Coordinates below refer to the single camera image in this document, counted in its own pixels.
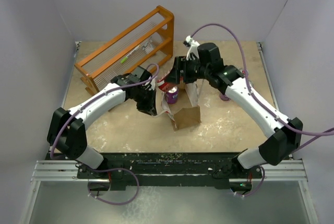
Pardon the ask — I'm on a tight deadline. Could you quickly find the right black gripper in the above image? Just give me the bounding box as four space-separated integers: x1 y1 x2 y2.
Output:
166 55 211 84

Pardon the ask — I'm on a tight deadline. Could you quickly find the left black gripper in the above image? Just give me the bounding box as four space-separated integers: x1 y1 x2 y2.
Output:
130 87 157 117

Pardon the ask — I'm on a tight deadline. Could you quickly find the red coke can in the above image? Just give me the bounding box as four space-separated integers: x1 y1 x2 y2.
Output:
157 76 177 92

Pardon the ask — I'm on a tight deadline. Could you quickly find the watermelon print canvas bag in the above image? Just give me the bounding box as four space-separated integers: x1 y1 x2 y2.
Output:
156 72 201 131

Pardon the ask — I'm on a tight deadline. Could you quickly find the purple fanta can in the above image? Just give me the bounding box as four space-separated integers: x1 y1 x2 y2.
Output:
164 86 178 104
220 93 230 101

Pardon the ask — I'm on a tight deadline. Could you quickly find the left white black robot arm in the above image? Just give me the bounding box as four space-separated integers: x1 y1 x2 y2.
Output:
47 66 157 178

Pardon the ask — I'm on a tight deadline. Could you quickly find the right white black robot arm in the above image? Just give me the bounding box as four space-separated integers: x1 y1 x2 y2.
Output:
160 43 303 178

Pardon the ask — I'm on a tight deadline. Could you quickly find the green capped marker pen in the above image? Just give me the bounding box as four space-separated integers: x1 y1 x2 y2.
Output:
120 45 142 64

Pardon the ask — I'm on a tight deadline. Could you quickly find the orange wooden wire rack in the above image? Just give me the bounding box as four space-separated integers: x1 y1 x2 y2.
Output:
75 6 174 96

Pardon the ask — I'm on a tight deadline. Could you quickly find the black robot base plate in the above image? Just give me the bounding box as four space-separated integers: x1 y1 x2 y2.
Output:
76 152 262 191

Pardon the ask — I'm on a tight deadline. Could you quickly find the aluminium frame rail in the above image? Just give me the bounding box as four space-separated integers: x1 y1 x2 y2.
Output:
30 41 308 183

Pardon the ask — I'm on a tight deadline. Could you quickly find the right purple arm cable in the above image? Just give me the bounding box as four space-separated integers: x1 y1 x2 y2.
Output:
192 22 334 199

